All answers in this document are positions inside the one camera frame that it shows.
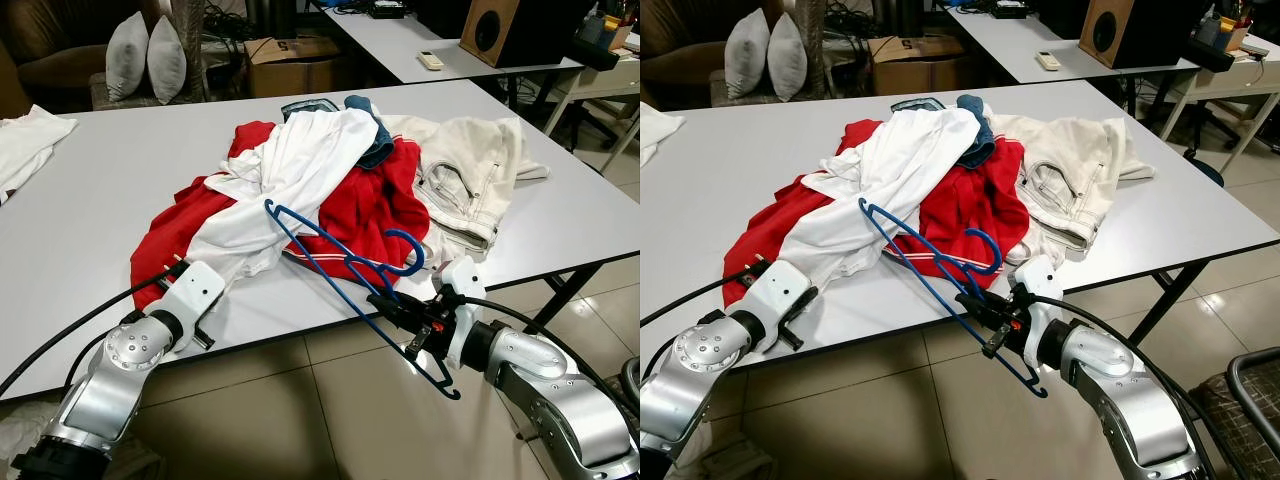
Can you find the open cardboard box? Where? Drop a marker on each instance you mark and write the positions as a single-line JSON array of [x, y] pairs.
[[920, 72], [300, 75]]

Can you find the brown chair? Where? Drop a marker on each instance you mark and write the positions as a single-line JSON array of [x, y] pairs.
[[50, 70], [680, 60]]

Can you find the white table with black frame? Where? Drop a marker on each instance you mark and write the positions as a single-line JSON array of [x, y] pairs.
[[100, 230], [1200, 210]]

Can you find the wooden front speaker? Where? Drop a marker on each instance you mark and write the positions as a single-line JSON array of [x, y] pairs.
[[1105, 35], [490, 35]]

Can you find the white remote control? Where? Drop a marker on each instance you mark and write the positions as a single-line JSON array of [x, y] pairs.
[[1049, 60], [431, 61]]

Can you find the white office table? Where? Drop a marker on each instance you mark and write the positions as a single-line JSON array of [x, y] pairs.
[[400, 50], [1020, 50]]

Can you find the grey blue cloth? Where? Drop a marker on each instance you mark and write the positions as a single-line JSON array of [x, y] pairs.
[[310, 105], [918, 104]]

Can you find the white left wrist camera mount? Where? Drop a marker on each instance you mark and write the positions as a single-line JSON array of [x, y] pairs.
[[780, 295], [190, 295]]

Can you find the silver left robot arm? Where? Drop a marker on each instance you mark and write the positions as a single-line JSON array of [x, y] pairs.
[[110, 370], [700, 380]]

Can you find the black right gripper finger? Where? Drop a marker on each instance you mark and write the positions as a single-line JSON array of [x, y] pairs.
[[388, 297], [393, 315], [974, 297], [979, 315]]

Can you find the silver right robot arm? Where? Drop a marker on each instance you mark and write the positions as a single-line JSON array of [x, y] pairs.
[[570, 400], [1130, 400]]

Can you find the white side table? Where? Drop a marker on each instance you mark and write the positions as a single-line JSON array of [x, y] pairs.
[[1240, 75], [610, 85]]

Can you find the white polo shirt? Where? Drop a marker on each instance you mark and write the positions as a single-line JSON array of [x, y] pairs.
[[900, 160], [300, 160]]

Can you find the black desk organiser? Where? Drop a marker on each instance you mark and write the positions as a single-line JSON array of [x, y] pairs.
[[1215, 50], [600, 50]]

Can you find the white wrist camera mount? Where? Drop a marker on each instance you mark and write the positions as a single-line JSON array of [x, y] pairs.
[[190, 295], [462, 280], [780, 295], [1035, 278]]

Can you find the blue stool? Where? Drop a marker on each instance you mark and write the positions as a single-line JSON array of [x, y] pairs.
[[1205, 172]]

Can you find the chair with metal frame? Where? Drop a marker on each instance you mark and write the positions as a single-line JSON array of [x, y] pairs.
[[630, 375], [1245, 420]]

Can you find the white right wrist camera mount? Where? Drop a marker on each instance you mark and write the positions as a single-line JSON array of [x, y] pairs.
[[462, 280], [1035, 278]]

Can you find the red jacket with white stripes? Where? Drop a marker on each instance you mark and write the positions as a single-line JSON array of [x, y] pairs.
[[965, 200], [365, 200]]

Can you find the blue plastic hanger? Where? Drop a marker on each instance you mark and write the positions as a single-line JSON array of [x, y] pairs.
[[999, 255], [421, 255]]

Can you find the black box device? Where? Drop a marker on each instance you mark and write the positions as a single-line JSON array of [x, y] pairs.
[[1010, 9], [385, 9]]

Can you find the blue denim garment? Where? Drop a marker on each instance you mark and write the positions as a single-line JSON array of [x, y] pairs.
[[375, 140], [980, 135]]

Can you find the grey pillow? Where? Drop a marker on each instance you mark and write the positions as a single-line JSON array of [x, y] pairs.
[[788, 58], [745, 52], [168, 60], [127, 55]]

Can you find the cream trousers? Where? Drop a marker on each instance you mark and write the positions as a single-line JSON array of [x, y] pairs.
[[470, 170], [1075, 175]]

